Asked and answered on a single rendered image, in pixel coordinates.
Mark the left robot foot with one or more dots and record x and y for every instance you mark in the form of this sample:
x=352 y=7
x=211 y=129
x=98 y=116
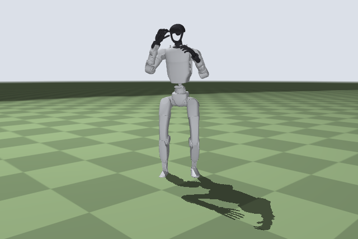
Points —
x=194 y=172

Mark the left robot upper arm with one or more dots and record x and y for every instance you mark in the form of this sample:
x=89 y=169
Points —
x=201 y=75

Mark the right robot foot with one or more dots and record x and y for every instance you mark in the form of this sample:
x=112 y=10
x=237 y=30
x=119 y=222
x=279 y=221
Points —
x=164 y=173

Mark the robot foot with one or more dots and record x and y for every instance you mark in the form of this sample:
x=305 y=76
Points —
x=164 y=173
x=194 y=172

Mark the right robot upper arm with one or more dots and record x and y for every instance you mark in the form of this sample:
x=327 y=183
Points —
x=150 y=69

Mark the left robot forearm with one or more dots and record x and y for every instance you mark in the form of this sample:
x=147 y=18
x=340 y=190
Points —
x=201 y=68

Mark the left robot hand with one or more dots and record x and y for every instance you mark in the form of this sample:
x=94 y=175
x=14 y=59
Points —
x=194 y=56

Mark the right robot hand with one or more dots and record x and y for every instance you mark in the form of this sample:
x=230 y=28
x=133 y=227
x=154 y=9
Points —
x=160 y=36

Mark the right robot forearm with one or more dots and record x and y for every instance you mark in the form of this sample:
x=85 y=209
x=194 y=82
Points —
x=152 y=55

